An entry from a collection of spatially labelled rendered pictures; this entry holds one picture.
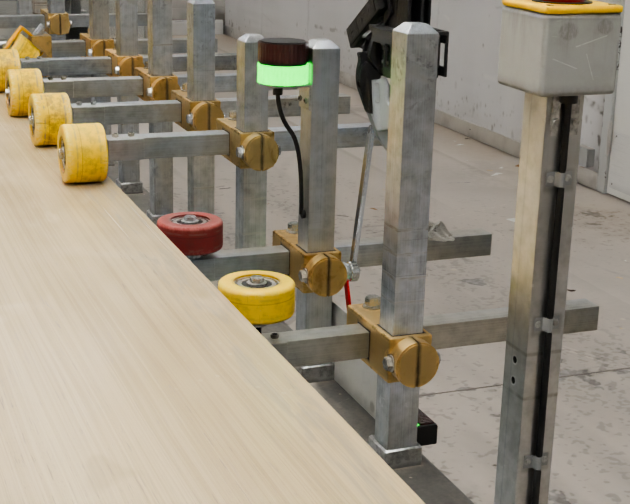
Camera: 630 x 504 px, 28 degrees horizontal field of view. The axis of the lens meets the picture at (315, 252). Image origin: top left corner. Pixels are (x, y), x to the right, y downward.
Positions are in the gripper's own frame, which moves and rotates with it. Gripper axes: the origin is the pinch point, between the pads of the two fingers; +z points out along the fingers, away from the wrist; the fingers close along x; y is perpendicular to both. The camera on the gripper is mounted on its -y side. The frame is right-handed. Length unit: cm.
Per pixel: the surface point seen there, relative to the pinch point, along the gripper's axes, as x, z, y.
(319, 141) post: -8.4, 0.0, -1.6
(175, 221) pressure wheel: -24.4, 10.3, -7.8
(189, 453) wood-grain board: -40, 11, 53
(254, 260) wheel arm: -14.9, 15.5, -5.9
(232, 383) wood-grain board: -33, 11, 41
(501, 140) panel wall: 254, 95, -409
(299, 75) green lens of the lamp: -11.6, -8.1, -0.5
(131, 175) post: -8, 27, -102
